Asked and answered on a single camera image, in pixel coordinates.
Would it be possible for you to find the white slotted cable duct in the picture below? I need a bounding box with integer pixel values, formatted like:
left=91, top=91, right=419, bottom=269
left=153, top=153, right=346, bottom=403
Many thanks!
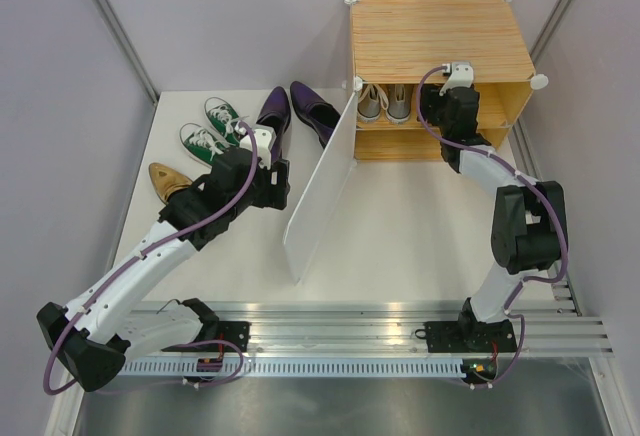
left=119, top=356, right=466, bottom=379

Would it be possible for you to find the wooden shoe cabinet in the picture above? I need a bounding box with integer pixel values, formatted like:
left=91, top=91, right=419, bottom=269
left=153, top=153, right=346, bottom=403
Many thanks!
left=348, top=0, right=546, bottom=147

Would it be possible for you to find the purple loafer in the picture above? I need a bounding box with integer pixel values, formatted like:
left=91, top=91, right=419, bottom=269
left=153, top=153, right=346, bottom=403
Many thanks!
left=256, top=86, right=291, bottom=160
left=290, top=81, right=341, bottom=148

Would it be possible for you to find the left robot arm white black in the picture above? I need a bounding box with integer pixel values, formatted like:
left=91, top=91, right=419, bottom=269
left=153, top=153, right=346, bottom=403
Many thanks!
left=36, top=148, right=290, bottom=392

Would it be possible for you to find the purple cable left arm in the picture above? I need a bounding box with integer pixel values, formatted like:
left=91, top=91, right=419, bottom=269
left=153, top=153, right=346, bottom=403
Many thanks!
left=43, top=123, right=261, bottom=397

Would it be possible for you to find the green sneaker upper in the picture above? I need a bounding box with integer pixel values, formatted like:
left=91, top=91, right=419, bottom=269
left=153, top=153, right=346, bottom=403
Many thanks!
left=204, top=97, right=243, bottom=146

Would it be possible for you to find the grey sneaker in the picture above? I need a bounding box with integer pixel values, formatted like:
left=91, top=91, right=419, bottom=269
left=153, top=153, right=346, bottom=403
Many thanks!
left=386, top=84, right=413, bottom=124
left=357, top=83, right=389, bottom=123

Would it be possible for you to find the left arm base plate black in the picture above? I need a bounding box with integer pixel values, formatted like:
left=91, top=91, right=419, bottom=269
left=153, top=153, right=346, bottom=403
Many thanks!
left=162, top=320, right=251, bottom=353

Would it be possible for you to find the green sneaker lower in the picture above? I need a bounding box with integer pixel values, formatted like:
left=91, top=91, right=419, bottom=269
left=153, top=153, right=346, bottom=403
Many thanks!
left=179, top=123, right=229, bottom=167

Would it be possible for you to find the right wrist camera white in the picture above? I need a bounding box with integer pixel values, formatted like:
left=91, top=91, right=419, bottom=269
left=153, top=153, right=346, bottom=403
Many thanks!
left=439, top=61, right=475, bottom=96

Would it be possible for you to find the green sneaker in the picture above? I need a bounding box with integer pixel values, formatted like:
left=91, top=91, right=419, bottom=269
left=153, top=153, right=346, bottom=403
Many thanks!
left=204, top=97, right=243, bottom=146
left=179, top=123, right=229, bottom=167

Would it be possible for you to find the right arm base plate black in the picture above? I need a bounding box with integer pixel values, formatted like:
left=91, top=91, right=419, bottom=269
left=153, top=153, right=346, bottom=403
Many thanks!
left=424, top=321, right=517, bottom=354

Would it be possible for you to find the white cabinet door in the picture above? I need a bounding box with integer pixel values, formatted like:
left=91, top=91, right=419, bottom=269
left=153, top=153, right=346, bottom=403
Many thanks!
left=283, top=92, right=357, bottom=284

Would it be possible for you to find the aluminium mounting rail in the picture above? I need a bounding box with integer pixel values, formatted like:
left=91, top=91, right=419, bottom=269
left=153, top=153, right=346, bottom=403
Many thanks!
left=69, top=280, right=614, bottom=357

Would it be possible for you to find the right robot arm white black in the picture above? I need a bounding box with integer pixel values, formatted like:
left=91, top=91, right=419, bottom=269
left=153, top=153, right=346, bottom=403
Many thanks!
left=417, top=84, right=568, bottom=354

